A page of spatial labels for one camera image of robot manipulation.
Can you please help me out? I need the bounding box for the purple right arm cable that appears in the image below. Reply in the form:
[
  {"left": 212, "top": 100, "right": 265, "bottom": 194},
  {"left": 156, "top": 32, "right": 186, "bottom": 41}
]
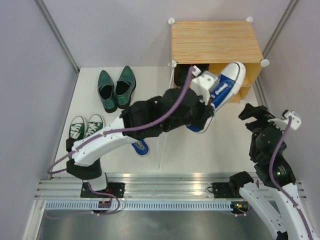
[{"left": 268, "top": 117, "right": 315, "bottom": 240}]

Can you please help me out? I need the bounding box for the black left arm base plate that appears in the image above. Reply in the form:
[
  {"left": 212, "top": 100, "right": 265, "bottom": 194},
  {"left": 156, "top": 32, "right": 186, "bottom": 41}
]
[{"left": 80, "top": 182, "right": 126, "bottom": 199}]

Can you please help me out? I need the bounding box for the right green leather shoe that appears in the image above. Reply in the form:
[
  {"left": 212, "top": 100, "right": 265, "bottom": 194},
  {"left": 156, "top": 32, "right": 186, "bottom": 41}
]
[{"left": 115, "top": 65, "right": 136, "bottom": 110}]

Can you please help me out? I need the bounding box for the white cabinet door panel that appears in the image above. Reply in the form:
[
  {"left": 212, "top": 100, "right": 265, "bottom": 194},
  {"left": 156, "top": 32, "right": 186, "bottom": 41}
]
[{"left": 156, "top": 68, "right": 176, "bottom": 171}]

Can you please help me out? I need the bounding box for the green canvas sneaker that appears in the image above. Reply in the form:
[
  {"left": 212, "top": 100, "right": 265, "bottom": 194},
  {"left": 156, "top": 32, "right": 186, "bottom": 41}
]
[
  {"left": 84, "top": 114, "right": 104, "bottom": 138},
  {"left": 68, "top": 116, "right": 87, "bottom": 141}
]

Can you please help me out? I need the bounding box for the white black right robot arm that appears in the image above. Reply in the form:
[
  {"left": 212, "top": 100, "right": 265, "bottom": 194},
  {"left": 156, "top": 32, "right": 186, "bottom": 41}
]
[{"left": 228, "top": 103, "right": 319, "bottom": 240}]

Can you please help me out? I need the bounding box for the left green canvas sneaker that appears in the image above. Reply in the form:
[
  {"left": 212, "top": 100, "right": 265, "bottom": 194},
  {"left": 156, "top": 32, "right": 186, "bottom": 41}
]
[{"left": 68, "top": 116, "right": 87, "bottom": 141}]

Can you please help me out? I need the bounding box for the aluminium mounting rail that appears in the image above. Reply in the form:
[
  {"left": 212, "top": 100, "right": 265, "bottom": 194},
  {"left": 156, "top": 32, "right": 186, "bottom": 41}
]
[{"left": 35, "top": 172, "right": 233, "bottom": 201}]

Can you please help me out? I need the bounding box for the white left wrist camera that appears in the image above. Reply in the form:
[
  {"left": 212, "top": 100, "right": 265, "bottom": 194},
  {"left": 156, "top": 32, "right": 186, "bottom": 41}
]
[{"left": 190, "top": 65, "right": 220, "bottom": 106}]

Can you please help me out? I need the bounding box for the white slotted cable duct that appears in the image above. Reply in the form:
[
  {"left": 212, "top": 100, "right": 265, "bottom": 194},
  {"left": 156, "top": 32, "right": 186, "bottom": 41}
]
[{"left": 45, "top": 200, "right": 233, "bottom": 211}]

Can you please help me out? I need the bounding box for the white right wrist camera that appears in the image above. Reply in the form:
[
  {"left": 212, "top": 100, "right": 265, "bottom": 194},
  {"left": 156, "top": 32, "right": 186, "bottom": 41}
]
[{"left": 268, "top": 109, "right": 302, "bottom": 131}]

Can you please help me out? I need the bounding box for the black leather shoe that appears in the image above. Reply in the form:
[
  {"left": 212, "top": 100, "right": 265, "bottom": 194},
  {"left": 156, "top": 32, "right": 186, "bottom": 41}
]
[
  {"left": 174, "top": 64, "right": 191, "bottom": 87},
  {"left": 194, "top": 63, "right": 210, "bottom": 72}
]

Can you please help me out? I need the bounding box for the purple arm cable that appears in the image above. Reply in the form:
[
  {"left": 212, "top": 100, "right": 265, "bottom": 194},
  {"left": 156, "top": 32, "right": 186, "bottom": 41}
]
[
  {"left": 44, "top": 65, "right": 198, "bottom": 220},
  {"left": 268, "top": 117, "right": 315, "bottom": 240}
]

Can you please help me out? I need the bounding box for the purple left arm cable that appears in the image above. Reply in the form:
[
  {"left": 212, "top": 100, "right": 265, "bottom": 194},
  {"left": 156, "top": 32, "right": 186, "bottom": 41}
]
[{"left": 44, "top": 65, "right": 198, "bottom": 220}]

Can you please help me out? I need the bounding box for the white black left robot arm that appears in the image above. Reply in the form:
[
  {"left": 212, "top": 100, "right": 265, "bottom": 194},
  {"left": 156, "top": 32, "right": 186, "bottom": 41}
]
[{"left": 66, "top": 88, "right": 216, "bottom": 198}]

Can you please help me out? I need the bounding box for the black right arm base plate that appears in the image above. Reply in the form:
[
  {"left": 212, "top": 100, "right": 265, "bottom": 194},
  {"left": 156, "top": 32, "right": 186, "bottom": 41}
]
[{"left": 212, "top": 182, "right": 234, "bottom": 199}]

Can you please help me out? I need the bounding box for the right green canvas sneaker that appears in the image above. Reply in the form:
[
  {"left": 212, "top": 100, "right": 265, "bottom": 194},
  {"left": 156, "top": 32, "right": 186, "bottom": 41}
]
[{"left": 84, "top": 114, "right": 104, "bottom": 138}]

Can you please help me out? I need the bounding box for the blue canvas sneaker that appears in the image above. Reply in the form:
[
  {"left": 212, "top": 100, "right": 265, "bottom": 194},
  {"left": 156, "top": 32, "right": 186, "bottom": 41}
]
[
  {"left": 131, "top": 139, "right": 150, "bottom": 157},
  {"left": 194, "top": 61, "right": 246, "bottom": 134}
]

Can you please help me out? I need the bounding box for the left green leather shoe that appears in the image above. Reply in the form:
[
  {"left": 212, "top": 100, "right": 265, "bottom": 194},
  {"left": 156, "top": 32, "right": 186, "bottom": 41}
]
[{"left": 97, "top": 70, "right": 118, "bottom": 113}]

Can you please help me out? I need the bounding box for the green leather shoe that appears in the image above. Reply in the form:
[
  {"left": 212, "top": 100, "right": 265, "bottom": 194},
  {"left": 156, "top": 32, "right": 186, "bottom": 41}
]
[
  {"left": 97, "top": 70, "right": 118, "bottom": 113},
  {"left": 115, "top": 65, "right": 136, "bottom": 110}
]

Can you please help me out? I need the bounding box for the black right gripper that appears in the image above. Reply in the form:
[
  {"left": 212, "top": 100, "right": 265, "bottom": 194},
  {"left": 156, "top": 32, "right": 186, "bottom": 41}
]
[{"left": 238, "top": 102, "right": 287, "bottom": 158}]

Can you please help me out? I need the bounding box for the wooden shoe cabinet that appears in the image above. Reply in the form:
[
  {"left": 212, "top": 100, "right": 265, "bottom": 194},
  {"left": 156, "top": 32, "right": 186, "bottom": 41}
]
[{"left": 168, "top": 17, "right": 270, "bottom": 103}]

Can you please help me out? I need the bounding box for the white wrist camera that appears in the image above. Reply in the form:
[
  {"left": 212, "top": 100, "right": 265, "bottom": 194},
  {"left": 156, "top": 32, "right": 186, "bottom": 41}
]
[
  {"left": 190, "top": 65, "right": 220, "bottom": 106},
  {"left": 268, "top": 109, "right": 302, "bottom": 131}
]

